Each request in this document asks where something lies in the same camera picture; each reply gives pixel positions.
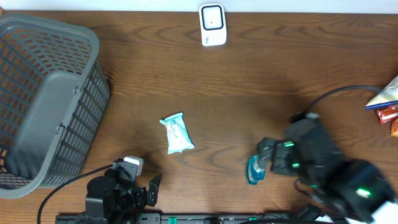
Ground light blue wet wipes pack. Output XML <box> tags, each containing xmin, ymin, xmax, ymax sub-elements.
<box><xmin>159</xmin><ymin>112</ymin><xmax>195</xmax><ymax>154</ymax></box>

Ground teal mouthwash bottle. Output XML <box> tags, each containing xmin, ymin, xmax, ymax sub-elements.
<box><xmin>246</xmin><ymin>155</ymin><xmax>266</xmax><ymax>185</ymax></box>

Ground red chocolate bar wrapper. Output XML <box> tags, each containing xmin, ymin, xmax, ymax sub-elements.
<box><xmin>376</xmin><ymin>105</ymin><xmax>397</xmax><ymax>124</ymax></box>

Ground orange snack packet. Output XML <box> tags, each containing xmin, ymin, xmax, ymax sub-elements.
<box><xmin>391</xmin><ymin>118</ymin><xmax>398</xmax><ymax>137</ymax></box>

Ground yellow snack bag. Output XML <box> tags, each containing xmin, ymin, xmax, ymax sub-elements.
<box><xmin>365</xmin><ymin>77</ymin><xmax>398</xmax><ymax>110</ymax></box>

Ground grey plastic shopping basket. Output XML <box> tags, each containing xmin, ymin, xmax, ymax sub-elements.
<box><xmin>1</xmin><ymin>15</ymin><xmax>110</xmax><ymax>199</ymax></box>

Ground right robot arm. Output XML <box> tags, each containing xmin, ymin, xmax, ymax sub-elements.
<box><xmin>246</xmin><ymin>118</ymin><xmax>397</xmax><ymax>223</ymax></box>

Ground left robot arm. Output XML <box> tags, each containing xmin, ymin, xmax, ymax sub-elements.
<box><xmin>76</xmin><ymin>156</ymin><xmax>162</xmax><ymax>224</ymax></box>

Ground white barcode scanner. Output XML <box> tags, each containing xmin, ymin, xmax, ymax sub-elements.
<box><xmin>198</xmin><ymin>3</ymin><xmax>227</xmax><ymax>47</ymax></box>

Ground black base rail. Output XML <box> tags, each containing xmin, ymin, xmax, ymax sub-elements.
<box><xmin>55</xmin><ymin>212</ymin><xmax>312</xmax><ymax>224</ymax></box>

